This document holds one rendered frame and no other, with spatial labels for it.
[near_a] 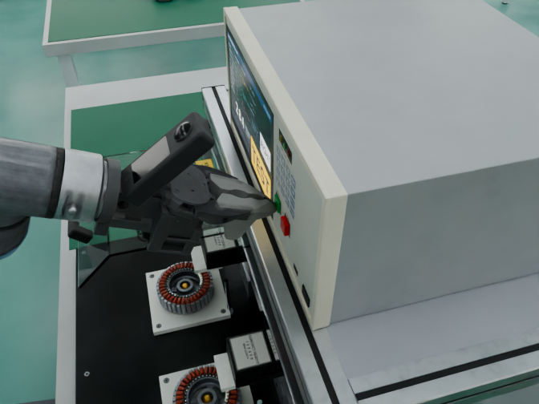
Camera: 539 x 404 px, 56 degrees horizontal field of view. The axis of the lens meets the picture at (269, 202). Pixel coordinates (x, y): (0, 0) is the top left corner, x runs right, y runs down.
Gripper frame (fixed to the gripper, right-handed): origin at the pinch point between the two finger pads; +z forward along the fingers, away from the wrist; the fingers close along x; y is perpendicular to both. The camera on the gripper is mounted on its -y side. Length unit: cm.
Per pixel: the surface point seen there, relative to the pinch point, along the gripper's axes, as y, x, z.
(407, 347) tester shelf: 2.2, 19.5, 12.5
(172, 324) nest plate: 43.2, -13.8, 3.2
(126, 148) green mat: 48, -78, 0
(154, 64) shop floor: 109, -274, 48
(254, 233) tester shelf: 7.2, -1.9, 1.6
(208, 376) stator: 38.2, 0.5, 5.9
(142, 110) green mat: 46, -97, 6
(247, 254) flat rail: 14.0, -4.8, 4.3
